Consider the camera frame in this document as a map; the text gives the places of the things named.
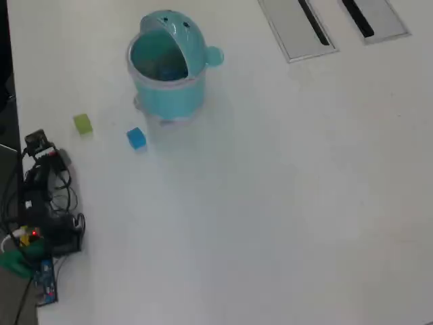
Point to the teal whale-shaped bin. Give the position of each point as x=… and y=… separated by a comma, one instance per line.
x=169, y=98

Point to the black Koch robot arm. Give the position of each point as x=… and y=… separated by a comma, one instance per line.
x=61, y=233

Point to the grey flat panel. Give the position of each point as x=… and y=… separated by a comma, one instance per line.
x=6, y=169

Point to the black table edge divider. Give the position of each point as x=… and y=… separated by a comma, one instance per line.
x=5, y=67

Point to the green lego block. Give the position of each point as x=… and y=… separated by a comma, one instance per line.
x=83, y=124

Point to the green table clamp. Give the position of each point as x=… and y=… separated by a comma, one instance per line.
x=13, y=262

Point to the blue lego block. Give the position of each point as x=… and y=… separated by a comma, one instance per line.
x=136, y=139

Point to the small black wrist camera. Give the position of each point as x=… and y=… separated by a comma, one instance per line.
x=35, y=140

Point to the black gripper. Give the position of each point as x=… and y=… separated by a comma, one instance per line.
x=50, y=162

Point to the blue circuit board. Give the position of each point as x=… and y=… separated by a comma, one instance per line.
x=45, y=281

